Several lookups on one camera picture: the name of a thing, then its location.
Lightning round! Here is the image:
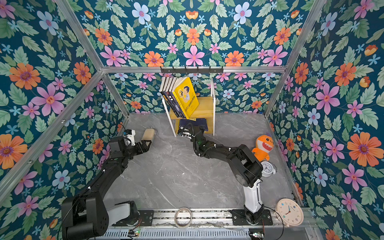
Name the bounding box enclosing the orange shark plush toy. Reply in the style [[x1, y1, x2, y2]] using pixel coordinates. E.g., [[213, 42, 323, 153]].
[[252, 135, 274, 162]]

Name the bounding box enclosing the white alarm clock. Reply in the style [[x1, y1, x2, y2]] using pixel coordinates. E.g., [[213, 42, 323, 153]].
[[261, 161, 277, 178]]

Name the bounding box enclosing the black wolf cover book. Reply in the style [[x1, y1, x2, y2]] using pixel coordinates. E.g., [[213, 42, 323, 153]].
[[168, 77, 182, 118]]

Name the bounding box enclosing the yellow cartoon cover book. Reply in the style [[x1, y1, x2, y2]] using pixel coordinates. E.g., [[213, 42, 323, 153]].
[[173, 77, 199, 119]]

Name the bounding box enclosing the black hook rail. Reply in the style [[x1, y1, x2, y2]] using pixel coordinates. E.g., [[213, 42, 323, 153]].
[[160, 67, 224, 75]]

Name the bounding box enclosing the purple old man book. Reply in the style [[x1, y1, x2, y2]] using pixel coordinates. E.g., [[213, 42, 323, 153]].
[[161, 77, 179, 117], [171, 77, 186, 119]]

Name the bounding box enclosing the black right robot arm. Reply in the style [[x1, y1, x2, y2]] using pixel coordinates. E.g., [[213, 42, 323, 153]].
[[178, 124, 264, 225]]

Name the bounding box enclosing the clear tape roll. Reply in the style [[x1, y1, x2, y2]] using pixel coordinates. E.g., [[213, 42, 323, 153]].
[[174, 207, 193, 229]]

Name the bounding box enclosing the wooden white-frame bookshelf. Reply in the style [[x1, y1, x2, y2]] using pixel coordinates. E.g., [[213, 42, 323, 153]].
[[159, 77, 216, 136]]

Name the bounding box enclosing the navy book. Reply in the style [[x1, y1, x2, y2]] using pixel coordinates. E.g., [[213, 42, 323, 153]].
[[179, 118, 209, 132]]

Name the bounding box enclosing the black book on shelf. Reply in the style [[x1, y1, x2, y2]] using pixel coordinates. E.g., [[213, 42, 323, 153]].
[[159, 77, 177, 114]]

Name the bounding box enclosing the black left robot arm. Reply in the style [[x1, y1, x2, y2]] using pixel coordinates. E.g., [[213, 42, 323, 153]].
[[62, 132, 155, 240]]

